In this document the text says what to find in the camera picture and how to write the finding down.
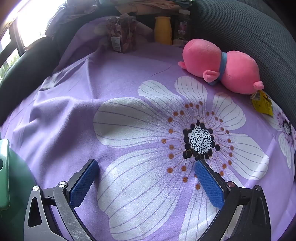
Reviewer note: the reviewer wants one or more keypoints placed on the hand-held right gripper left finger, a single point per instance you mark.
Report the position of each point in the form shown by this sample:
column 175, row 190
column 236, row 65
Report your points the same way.
column 84, row 183

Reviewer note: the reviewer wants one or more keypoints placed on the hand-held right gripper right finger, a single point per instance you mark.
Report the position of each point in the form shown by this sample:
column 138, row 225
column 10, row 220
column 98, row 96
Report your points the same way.
column 209, row 187

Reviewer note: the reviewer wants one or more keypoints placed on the green plastic bowl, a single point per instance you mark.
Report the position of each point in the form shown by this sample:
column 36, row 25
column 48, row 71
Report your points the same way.
column 16, row 185

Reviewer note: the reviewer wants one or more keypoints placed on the yellow paper tag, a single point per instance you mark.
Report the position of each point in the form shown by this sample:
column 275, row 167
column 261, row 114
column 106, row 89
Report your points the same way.
column 262, row 104

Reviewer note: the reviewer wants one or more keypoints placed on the purple floral bedsheet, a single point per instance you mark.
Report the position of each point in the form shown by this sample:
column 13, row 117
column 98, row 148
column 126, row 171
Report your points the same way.
column 127, row 88

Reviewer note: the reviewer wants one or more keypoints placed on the dark sofa backrest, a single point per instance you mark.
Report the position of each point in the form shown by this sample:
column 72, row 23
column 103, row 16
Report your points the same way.
column 27, row 69

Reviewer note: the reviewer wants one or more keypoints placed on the pink plush toy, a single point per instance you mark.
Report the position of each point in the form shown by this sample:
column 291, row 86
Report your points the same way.
column 203, row 58

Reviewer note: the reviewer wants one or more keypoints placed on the dried petal packet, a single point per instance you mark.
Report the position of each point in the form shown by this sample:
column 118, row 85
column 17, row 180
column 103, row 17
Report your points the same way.
column 121, row 34

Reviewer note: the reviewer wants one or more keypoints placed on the grey woven cushion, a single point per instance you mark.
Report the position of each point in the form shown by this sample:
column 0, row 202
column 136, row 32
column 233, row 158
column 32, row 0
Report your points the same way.
column 242, row 27

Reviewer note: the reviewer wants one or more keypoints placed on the yellow vase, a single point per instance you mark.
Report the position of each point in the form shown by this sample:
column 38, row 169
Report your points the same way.
column 162, row 30

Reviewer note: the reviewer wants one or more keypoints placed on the blue-grey cloth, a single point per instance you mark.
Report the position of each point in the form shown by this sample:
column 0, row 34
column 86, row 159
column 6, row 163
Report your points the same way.
column 67, row 16

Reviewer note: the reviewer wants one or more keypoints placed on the window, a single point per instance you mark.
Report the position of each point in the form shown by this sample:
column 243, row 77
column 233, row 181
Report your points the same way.
column 27, row 20

